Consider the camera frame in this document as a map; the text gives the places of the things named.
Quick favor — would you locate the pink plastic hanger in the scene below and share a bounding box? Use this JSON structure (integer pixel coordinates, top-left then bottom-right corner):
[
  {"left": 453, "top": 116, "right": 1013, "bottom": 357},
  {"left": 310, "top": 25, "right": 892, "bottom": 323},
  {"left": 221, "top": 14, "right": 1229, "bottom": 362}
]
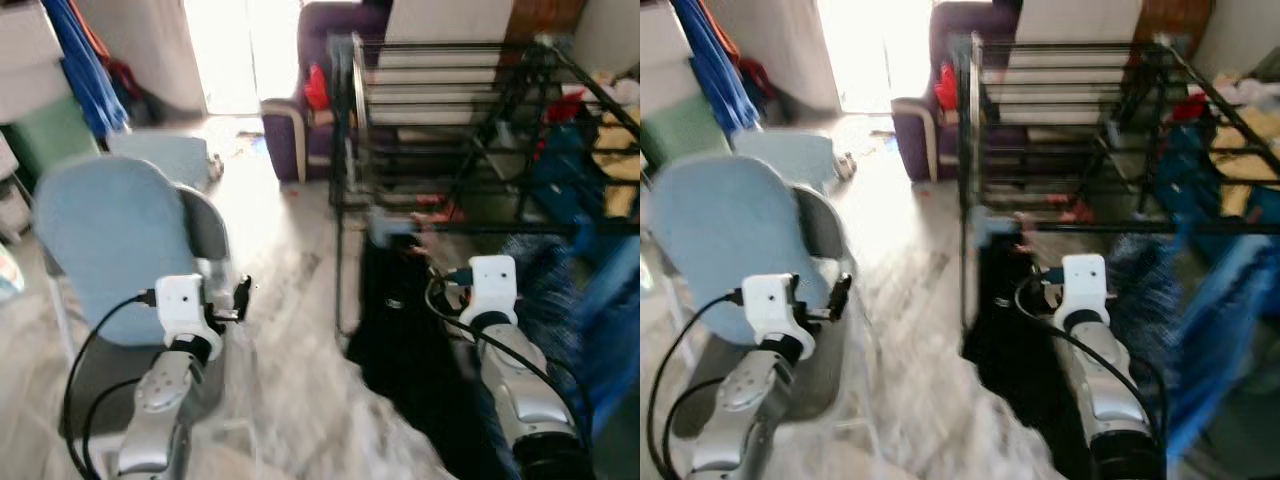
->
[
  {"left": 408, "top": 225, "right": 443, "bottom": 263},
  {"left": 1015, "top": 210, "right": 1046, "bottom": 251}
]

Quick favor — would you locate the grey folding chair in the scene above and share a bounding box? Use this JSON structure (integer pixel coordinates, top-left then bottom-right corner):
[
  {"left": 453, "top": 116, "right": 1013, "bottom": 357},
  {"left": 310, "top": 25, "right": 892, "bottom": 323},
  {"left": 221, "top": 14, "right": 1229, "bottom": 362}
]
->
[
  {"left": 650, "top": 185, "right": 861, "bottom": 451},
  {"left": 40, "top": 183, "right": 246, "bottom": 451}
]

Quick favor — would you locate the light blue chair cushion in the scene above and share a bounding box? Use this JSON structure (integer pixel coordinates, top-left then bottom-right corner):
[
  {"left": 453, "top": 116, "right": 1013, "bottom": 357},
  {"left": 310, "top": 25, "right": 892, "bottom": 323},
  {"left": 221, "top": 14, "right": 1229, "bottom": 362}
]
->
[
  {"left": 33, "top": 155, "right": 196, "bottom": 346},
  {"left": 648, "top": 155, "right": 831, "bottom": 346}
]

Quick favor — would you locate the light blue plastic stool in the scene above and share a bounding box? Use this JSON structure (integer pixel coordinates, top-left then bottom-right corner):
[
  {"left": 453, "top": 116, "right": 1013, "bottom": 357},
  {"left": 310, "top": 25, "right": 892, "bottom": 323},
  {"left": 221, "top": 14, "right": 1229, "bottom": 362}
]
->
[
  {"left": 105, "top": 130, "right": 216, "bottom": 191},
  {"left": 732, "top": 130, "right": 841, "bottom": 191}
]

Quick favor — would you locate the black garment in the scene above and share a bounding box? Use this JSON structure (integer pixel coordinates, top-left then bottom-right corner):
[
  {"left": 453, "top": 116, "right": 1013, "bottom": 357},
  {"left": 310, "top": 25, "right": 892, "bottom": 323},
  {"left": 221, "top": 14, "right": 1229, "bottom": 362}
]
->
[
  {"left": 345, "top": 235, "right": 501, "bottom": 480},
  {"left": 965, "top": 235, "right": 1111, "bottom": 480}
]

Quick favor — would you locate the blue garment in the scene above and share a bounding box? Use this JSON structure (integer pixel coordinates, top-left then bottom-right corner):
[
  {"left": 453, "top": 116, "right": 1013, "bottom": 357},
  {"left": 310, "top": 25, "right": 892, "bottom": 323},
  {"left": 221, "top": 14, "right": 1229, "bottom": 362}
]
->
[
  {"left": 1165, "top": 235, "right": 1280, "bottom": 431},
  {"left": 575, "top": 235, "right": 641, "bottom": 431}
]

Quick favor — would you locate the green storage box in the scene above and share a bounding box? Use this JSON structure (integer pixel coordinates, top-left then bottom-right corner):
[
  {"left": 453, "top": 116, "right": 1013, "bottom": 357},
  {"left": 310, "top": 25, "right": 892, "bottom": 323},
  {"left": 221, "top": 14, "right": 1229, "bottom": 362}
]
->
[
  {"left": 640, "top": 95, "right": 731, "bottom": 171},
  {"left": 5, "top": 95, "right": 101, "bottom": 181}
]

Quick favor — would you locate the red cloth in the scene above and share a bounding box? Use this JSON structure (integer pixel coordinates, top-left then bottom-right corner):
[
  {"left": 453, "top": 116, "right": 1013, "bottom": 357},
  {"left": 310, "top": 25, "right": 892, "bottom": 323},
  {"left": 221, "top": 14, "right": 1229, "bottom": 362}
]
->
[
  {"left": 935, "top": 63, "right": 961, "bottom": 111},
  {"left": 1170, "top": 90, "right": 1211, "bottom": 121},
  {"left": 545, "top": 90, "right": 586, "bottom": 121},
  {"left": 303, "top": 63, "right": 331, "bottom": 111}
]

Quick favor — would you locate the yellow garment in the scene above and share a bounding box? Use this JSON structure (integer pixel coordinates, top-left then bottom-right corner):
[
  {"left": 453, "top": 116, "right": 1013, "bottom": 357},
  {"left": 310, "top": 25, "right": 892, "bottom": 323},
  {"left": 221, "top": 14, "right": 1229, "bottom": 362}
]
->
[
  {"left": 1210, "top": 105, "right": 1280, "bottom": 216},
  {"left": 590, "top": 105, "right": 641, "bottom": 216}
]

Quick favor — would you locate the blue hanging fabric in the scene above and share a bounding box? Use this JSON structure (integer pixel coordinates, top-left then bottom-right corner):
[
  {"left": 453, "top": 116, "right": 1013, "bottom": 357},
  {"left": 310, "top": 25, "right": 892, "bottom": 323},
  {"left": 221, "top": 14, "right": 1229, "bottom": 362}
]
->
[
  {"left": 40, "top": 0, "right": 131, "bottom": 136},
  {"left": 670, "top": 0, "right": 761, "bottom": 136}
]

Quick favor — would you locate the blue checkered shirt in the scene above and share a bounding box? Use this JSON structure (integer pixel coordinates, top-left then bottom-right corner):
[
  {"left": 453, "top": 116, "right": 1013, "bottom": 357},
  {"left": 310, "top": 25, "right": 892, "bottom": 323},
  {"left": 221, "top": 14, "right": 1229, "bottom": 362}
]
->
[
  {"left": 1110, "top": 235, "right": 1181, "bottom": 401},
  {"left": 495, "top": 235, "right": 586, "bottom": 401}
]

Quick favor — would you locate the dark blue storage bag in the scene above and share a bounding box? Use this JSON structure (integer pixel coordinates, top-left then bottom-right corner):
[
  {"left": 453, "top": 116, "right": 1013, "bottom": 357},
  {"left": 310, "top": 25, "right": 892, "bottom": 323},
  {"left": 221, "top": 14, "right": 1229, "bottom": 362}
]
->
[
  {"left": 530, "top": 125, "right": 601, "bottom": 231},
  {"left": 1155, "top": 125, "right": 1231, "bottom": 231}
]

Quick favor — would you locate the white garment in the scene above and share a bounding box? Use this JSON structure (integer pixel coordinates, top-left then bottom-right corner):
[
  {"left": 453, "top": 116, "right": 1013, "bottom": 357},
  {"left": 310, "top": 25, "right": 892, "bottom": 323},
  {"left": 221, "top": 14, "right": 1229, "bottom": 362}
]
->
[
  {"left": 1215, "top": 70, "right": 1280, "bottom": 106},
  {"left": 590, "top": 70, "right": 641, "bottom": 106}
]

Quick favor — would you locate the purple armchair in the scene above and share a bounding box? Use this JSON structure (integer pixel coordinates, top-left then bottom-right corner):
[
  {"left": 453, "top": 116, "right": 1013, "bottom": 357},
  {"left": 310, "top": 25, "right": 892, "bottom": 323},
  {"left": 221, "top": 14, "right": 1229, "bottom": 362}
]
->
[
  {"left": 262, "top": 0, "right": 391, "bottom": 183},
  {"left": 892, "top": 0, "right": 1021, "bottom": 183}
]

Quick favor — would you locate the black metal drying rack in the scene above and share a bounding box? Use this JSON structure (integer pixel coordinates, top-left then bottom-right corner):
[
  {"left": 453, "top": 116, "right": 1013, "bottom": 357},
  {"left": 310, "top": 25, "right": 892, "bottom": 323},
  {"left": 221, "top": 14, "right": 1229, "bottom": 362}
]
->
[
  {"left": 958, "top": 35, "right": 1280, "bottom": 336},
  {"left": 330, "top": 35, "right": 641, "bottom": 336}
]

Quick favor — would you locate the white leaning board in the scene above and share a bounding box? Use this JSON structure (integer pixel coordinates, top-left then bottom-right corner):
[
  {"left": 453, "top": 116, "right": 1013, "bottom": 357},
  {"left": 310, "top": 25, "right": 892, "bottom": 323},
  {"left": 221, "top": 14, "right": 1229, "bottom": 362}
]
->
[
  {"left": 1000, "top": 0, "right": 1146, "bottom": 126},
  {"left": 370, "top": 0, "right": 516, "bottom": 126}
]

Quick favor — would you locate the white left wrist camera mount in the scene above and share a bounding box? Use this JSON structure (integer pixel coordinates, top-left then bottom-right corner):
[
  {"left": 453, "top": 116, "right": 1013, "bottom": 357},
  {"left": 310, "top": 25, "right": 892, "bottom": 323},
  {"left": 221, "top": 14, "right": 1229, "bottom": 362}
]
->
[
  {"left": 742, "top": 275, "right": 801, "bottom": 336},
  {"left": 155, "top": 275, "right": 223, "bottom": 336}
]

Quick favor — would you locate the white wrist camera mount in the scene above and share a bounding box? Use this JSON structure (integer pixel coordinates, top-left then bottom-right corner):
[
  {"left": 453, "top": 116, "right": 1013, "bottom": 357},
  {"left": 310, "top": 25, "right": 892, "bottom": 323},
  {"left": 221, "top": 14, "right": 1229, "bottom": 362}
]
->
[
  {"left": 155, "top": 275, "right": 223, "bottom": 336},
  {"left": 742, "top": 275, "right": 801, "bottom": 336},
  {"left": 1062, "top": 253, "right": 1111, "bottom": 316},
  {"left": 468, "top": 255, "right": 518, "bottom": 319}
]

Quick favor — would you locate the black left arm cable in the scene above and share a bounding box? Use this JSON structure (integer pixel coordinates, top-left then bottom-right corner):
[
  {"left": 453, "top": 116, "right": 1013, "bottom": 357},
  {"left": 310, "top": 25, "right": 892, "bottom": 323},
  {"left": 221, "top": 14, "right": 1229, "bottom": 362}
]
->
[
  {"left": 80, "top": 377, "right": 143, "bottom": 479},
  {"left": 660, "top": 375, "right": 729, "bottom": 479}
]

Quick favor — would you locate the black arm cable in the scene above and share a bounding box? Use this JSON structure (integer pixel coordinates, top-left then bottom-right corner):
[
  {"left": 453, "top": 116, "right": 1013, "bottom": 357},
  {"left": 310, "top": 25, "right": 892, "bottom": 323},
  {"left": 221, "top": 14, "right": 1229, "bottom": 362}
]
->
[
  {"left": 1015, "top": 265, "right": 1171, "bottom": 421},
  {"left": 660, "top": 375, "right": 729, "bottom": 479},
  {"left": 425, "top": 265, "right": 591, "bottom": 421},
  {"left": 80, "top": 377, "right": 143, "bottom": 479}
]

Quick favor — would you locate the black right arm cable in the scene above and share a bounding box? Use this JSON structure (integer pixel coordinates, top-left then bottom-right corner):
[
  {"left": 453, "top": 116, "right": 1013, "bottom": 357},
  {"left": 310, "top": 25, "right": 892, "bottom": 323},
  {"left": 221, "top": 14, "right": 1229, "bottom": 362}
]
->
[
  {"left": 425, "top": 265, "right": 591, "bottom": 421},
  {"left": 1015, "top": 265, "right": 1171, "bottom": 421}
]

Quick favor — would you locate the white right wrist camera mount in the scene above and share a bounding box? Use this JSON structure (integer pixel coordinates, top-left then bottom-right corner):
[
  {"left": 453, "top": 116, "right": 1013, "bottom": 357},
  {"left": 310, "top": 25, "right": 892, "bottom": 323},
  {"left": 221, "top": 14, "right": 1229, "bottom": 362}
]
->
[
  {"left": 468, "top": 255, "right": 518, "bottom": 319},
  {"left": 1062, "top": 253, "right": 1111, "bottom": 316}
]

